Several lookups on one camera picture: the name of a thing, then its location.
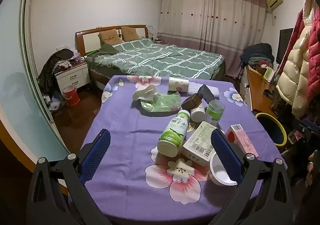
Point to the bed with green checked quilt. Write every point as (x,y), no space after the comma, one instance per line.
(162,60)

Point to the red bucket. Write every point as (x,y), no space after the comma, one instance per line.
(71,96)

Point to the frosted glass sliding door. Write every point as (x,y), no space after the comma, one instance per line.
(15,65)

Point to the wooden headboard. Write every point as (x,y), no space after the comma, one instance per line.
(87,40)

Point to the plastic bags on floor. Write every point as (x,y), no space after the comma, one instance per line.
(55,102)

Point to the wooden desk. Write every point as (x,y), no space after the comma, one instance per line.
(257,90)

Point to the white plastic bowl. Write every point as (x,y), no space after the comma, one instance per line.
(220,172)

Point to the black television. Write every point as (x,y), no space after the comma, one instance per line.
(284,45)

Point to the small white bottle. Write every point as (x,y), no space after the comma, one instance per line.
(197,114)

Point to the dark jacket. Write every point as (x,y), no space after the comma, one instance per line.
(51,67)

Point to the pink carton box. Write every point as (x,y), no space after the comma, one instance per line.
(240,137)

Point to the black wrapper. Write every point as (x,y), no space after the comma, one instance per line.
(206,93)

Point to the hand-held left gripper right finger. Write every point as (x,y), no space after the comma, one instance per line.
(225,155)

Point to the clear jar with green lid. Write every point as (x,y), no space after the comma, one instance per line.
(215,112)

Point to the green and white drink bottle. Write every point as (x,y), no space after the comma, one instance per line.
(173,132)

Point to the red puffer coat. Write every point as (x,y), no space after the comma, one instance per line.
(315,60)

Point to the green and white small box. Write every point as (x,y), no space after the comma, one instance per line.
(268,74)

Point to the white folded towel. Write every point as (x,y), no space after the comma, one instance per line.
(215,90)

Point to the cream puffer coat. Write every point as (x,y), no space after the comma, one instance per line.
(295,72)

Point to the pink striped curtain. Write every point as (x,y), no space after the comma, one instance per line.
(210,15)

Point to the pile of folded clothes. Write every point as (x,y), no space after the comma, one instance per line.
(257,55)

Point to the white nightstand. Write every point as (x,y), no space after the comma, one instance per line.
(73,77)

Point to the crumpled white tissue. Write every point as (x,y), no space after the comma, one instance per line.
(143,93)

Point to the person's right hand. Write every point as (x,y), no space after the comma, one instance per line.
(313,162)

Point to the green plastic bag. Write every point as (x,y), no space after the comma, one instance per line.
(163,103)

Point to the brown pillow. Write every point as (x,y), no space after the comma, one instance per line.
(109,37)
(130,33)

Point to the brown paper box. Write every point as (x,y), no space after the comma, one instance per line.
(192,101)

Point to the pale green barcode box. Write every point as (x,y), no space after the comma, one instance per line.
(200,145)

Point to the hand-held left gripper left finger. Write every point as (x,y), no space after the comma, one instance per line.
(95,155)

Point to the purple floral tablecloth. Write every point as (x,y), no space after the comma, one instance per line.
(130,140)

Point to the yellow-rimmed blue trash bin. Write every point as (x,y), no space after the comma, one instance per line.
(272,127)

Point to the dark green cloth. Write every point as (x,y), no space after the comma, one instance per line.
(107,50)

